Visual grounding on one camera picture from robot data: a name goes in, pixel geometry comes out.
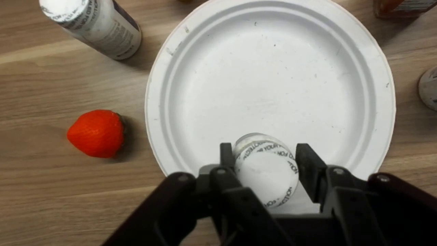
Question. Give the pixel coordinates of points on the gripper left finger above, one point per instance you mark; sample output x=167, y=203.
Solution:
x=218, y=194

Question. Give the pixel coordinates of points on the red toy strawberry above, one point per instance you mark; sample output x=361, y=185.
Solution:
x=96, y=133

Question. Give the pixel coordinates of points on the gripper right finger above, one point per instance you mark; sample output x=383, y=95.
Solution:
x=344, y=198

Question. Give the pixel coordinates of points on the small white paint bottle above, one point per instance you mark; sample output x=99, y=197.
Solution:
x=266, y=171

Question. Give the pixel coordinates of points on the orange paint bottle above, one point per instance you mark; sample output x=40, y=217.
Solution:
x=399, y=7

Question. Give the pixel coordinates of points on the white paper plate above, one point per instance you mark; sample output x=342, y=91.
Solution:
x=273, y=85

